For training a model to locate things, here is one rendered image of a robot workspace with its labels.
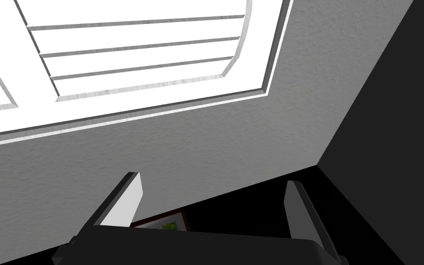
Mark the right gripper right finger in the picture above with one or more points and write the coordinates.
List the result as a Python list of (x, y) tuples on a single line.
[(302, 217)]

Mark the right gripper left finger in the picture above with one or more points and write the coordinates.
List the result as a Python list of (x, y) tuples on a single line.
[(123, 206)]

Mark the white panelled door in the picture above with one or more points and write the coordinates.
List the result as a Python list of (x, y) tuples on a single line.
[(138, 62)]

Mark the framed picture with dark frame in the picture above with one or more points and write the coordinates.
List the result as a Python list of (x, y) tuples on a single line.
[(166, 222)]

